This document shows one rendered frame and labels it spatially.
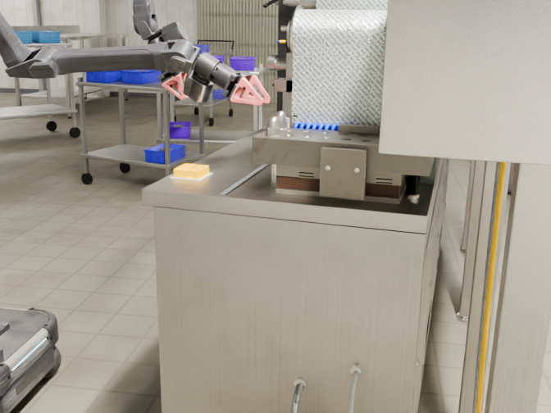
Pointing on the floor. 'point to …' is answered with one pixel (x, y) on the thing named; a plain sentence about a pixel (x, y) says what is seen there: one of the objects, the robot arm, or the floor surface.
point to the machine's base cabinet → (293, 311)
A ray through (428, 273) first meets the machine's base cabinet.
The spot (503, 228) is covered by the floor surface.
